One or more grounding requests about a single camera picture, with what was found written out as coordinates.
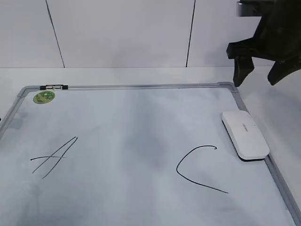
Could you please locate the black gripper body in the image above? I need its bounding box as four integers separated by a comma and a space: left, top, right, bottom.
227, 0, 301, 61

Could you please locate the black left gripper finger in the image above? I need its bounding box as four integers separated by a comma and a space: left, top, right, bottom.
233, 56, 254, 86

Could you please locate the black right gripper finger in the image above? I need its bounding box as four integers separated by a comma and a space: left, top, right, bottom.
268, 60, 301, 86

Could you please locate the white board eraser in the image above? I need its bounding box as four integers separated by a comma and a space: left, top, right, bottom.
222, 110, 270, 161

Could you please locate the round green magnet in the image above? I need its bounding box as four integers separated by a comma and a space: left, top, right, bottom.
33, 91, 55, 104

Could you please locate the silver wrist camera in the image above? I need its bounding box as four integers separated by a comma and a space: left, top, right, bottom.
236, 0, 263, 17

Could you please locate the white board with grey frame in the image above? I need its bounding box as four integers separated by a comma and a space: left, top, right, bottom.
0, 82, 301, 226

